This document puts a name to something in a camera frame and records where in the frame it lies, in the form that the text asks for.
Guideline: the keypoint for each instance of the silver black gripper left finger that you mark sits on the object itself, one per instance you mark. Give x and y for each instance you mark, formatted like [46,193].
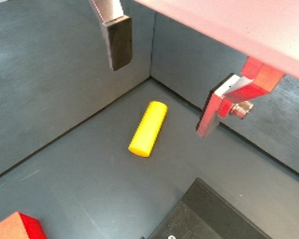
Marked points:
[117,27]

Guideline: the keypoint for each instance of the silver red gripper right finger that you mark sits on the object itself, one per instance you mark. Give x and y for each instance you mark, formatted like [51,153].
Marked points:
[229,98]

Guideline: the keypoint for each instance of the yellow oval peg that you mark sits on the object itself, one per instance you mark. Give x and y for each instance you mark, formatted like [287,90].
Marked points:
[146,135]

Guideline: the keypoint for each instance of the black curved fixture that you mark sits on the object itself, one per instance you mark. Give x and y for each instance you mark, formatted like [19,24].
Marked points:
[205,216]

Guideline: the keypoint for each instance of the red shape-sorter block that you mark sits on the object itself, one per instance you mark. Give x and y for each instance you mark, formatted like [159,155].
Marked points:
[20,226]

